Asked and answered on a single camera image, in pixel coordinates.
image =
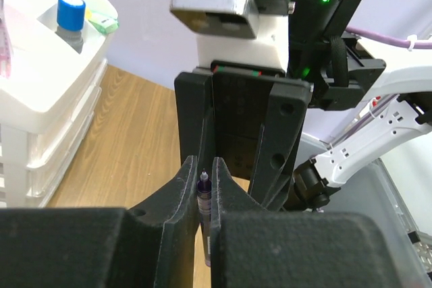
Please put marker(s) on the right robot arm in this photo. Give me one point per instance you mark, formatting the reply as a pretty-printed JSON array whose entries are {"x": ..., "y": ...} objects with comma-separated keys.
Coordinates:
[{"x": 361, "y": 107}]

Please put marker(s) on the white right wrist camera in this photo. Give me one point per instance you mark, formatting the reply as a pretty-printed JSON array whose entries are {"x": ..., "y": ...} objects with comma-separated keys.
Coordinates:
[{"x": 244, "y": 32}]

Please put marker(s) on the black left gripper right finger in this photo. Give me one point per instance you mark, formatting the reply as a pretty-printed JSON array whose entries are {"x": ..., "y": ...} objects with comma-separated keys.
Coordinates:
[{"x": 253, "y": 247}]

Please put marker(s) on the dark purple pen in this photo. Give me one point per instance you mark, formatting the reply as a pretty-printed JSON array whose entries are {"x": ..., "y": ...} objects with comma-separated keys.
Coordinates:
[{"x": 203, "y": 194}]

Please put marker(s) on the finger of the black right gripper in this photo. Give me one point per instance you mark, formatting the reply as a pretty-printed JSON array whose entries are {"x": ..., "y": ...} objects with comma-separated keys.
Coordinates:
[
  {"x": 194, "y": 102},
  {"x": 286, "y": 107}
]

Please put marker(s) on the white drawer organizer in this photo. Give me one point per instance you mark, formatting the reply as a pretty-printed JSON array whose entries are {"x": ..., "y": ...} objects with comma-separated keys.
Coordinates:
[{"x": 48, "y": 102}]

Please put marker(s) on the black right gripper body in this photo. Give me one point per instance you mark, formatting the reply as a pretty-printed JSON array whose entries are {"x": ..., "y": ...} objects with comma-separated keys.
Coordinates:
[{"x": 240, "y": 95}]

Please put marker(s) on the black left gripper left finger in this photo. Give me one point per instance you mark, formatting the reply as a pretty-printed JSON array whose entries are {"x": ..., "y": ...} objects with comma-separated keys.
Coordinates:
[{"x": 149, "y": 245}]

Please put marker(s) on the pink lid pen tube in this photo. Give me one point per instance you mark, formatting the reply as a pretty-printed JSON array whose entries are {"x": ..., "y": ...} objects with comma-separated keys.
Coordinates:
[{"x": 6, "y": 47}]

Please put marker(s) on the aluminium rail frame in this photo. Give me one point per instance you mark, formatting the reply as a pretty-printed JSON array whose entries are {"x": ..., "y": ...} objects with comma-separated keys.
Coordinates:
[{"x": 395, "y": 191}]

